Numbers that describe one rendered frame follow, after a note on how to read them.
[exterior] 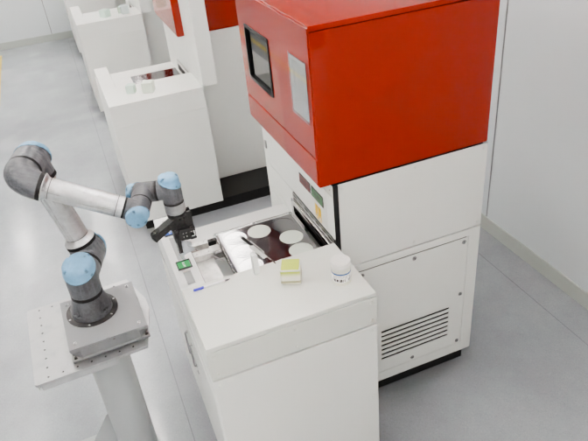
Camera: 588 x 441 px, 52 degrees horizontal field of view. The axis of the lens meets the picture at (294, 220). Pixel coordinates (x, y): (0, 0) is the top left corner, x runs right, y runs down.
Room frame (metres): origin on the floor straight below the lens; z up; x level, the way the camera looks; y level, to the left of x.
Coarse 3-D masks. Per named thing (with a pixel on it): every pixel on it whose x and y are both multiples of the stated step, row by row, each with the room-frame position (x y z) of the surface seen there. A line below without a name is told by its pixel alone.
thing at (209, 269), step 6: (198, 264) 2.02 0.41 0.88; (204, 264) 2.02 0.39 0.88; (210, 264) 2.01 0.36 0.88; (216, 264) 2.01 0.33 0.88; (204, 270) 1.98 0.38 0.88; (210, 270) 1.97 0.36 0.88; (216, 270) 1.97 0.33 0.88; (204, 276) 1.94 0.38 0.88; (210, 276) 1.93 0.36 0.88; (216, 276) 1.93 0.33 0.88; (222, 276) 1.92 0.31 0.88
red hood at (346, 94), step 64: (256, 0) 2.42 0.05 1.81; (320, 0) 2.28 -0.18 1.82; (384, 0) 2.18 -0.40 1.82; (448, 0) 2.12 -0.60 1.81; (256, 64) 2.53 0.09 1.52; (320, 64) 1.96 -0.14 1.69; (384, 64) 2.03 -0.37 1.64; (448, 64) 2.12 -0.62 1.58; (320, 128) 1.95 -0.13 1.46; (384, 128) 2.03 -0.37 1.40; (448, 128) 2.12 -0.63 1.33
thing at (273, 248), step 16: (256, 224) 2.25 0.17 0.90; (272, 224) 2.24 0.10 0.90; (288, 224) 2.23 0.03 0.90; (224, 240) 2.15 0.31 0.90; (240, 240) 2.14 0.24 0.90; (256, 240) 2.13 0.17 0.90; (272, 240) 2.12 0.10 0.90; (304, 240) 2.09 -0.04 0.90; (240, 256) 2.02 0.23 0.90; (272, 256) 2.00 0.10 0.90; (288, 256) 1.99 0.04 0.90
